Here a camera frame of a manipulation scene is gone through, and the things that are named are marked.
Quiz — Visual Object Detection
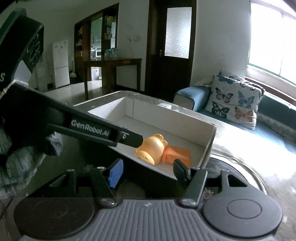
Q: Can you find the grey knitted gloved hand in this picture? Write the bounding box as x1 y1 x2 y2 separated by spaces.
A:
1 129 63 200

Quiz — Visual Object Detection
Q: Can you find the white cardboard box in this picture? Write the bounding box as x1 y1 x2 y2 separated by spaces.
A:
74 91 216 169

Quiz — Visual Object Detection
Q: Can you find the orange rubber duck in box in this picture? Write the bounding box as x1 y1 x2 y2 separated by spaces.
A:
134 133 168 166

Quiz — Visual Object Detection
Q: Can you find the orange plastic scoop toy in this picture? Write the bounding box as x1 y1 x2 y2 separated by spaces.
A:
161 145 192 167

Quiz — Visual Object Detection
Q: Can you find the dark wooden table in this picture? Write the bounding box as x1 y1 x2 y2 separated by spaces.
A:
83 58 142 100

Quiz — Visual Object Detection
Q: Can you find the white refrigerator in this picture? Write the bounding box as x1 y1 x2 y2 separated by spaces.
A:
53 40 70 89

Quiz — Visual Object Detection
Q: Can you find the butterfly print pillow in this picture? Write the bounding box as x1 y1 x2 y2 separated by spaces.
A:
205 69 265 131

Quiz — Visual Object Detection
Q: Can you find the blue sofa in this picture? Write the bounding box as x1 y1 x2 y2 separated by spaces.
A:
174 86 295 153

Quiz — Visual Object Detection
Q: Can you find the dark wooden shelf cabinet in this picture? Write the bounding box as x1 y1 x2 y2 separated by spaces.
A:
73 3 119 83

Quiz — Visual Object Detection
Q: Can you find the dark wooden door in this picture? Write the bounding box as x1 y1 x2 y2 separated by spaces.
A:
144 1 197 102

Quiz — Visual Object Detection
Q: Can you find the window with green frame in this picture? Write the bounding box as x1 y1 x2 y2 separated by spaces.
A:
248 1 295 84

